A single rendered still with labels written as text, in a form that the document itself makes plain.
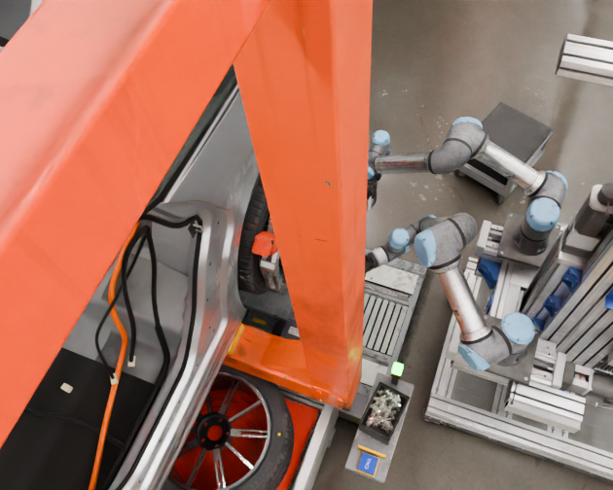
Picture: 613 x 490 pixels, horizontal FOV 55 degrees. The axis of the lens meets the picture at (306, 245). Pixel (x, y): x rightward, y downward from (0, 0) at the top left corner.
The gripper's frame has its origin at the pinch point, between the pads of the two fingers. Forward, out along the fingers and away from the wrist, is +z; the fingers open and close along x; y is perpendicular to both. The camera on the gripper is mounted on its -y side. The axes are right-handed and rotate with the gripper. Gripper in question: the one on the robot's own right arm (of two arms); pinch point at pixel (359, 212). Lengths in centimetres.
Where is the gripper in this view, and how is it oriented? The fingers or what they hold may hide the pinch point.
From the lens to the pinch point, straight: 257.4
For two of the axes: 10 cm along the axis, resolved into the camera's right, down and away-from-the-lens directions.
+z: -3.5, 8.3, -4.3
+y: -0.8, -4.8, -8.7
